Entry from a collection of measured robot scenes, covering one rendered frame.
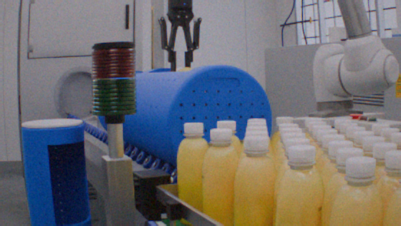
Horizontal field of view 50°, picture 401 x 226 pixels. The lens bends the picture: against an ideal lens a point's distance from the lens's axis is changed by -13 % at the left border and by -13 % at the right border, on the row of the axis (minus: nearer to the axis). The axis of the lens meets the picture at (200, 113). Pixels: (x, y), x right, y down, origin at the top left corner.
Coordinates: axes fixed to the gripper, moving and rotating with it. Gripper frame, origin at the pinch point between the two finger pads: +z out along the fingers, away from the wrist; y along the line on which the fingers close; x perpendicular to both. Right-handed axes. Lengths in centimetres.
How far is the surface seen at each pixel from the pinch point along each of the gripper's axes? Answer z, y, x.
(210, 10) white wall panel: -85, -226, -473
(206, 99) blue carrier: 9.1, 4.6, 28.7
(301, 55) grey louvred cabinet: -11, -172, -181
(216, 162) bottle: 19, 16, 58
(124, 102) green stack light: 7, 35, 71
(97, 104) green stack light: 7, 39, 70
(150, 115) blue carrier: 13.5, 14.4, 15.3
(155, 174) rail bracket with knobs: 24.2, 20.2, 36.5
